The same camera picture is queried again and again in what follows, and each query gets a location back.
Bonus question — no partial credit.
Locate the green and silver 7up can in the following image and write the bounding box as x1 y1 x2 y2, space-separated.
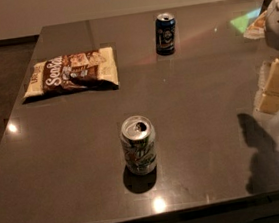
120 115 157 176

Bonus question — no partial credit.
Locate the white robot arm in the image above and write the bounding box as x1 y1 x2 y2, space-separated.
243 0 279 115

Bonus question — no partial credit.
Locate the dark blue soda can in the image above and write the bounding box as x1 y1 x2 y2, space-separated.
155 13 176 55

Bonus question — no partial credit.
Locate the brown and white chip bag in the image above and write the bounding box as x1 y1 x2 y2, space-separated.
24 47 119 98

